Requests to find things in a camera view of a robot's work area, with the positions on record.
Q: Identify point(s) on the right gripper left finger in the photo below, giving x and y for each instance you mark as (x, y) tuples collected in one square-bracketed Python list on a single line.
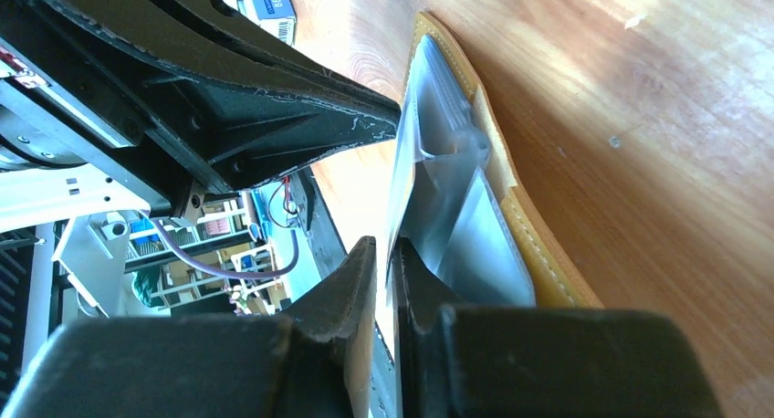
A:
[(312, 359)]

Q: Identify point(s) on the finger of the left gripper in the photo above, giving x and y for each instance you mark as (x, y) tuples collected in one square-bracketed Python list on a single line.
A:
[(283, 111)]

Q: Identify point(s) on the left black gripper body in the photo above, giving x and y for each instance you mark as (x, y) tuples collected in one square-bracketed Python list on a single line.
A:
[(105, 105)]

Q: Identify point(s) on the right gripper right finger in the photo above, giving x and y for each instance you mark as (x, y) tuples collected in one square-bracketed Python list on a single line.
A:
[(455, 359)]

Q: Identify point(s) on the blue small box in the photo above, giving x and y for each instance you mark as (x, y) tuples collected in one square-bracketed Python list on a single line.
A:
[(277, 17)]

